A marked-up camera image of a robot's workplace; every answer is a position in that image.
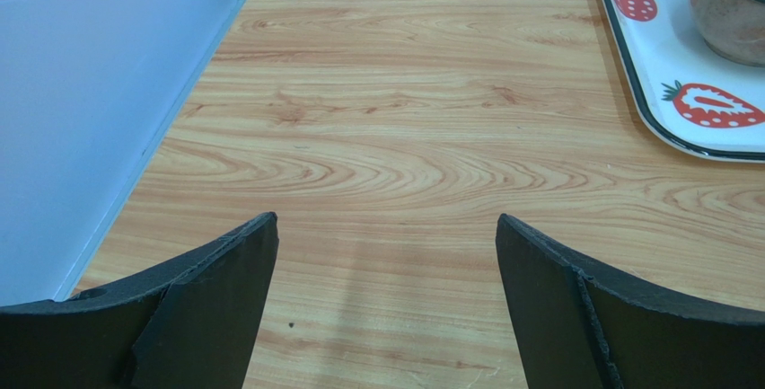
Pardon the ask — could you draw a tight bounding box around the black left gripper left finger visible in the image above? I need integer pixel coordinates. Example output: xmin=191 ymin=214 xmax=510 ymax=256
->
xmin=1 ymin=212 xmax=279 ymax=388

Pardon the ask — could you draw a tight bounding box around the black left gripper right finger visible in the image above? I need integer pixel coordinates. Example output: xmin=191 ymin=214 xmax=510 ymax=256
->
xmin=496 ymin=215 xmax=764 ymax=388

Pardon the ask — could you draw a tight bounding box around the white strawberry tray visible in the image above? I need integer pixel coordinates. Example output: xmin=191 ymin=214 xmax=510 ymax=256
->
xmin=602 ymin=0 xmax=764 ymax=164

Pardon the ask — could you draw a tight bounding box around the beige ceramic bowl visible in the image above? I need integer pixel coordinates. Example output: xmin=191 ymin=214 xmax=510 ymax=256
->
xmin=690 ymin=0 xmax=764 ymax=67

